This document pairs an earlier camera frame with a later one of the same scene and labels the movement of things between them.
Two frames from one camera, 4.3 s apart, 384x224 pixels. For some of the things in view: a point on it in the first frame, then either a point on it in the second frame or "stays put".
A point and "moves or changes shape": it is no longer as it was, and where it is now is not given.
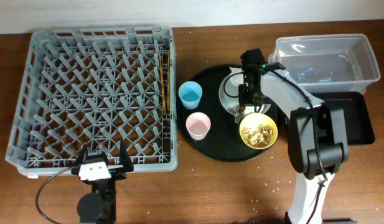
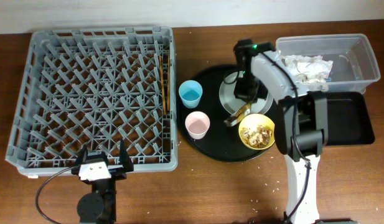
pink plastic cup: [198, 124] stays put
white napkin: [237, 78] moves or changes shape
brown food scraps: [259, 137] stays put
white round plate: [229, 94] stays put
